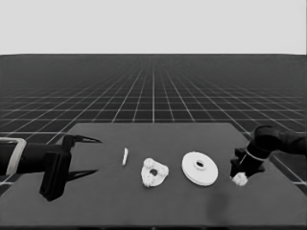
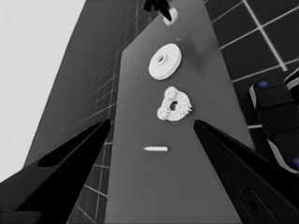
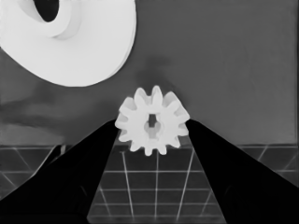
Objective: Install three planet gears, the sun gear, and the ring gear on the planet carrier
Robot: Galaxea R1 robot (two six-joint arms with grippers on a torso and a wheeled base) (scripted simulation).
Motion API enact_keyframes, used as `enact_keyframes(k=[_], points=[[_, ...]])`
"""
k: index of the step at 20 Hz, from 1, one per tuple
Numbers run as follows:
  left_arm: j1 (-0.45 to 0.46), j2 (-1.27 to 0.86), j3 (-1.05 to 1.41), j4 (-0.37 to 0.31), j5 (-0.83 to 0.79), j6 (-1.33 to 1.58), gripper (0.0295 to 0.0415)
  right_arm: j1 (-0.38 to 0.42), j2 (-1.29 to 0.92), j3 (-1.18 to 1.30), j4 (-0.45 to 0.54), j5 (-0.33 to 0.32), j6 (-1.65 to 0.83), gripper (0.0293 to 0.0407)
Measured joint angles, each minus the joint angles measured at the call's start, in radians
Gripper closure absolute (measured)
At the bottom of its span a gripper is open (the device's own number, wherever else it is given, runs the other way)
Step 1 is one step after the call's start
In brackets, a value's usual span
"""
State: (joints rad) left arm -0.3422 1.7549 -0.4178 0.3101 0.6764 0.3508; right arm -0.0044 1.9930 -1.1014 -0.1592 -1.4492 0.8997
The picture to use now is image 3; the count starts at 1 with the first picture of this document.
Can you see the small white toothed gear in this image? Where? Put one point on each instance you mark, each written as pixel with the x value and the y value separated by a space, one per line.
pixel 134 123

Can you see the large thick white disc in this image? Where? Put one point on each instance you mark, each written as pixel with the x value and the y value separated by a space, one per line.
pixel 93 46

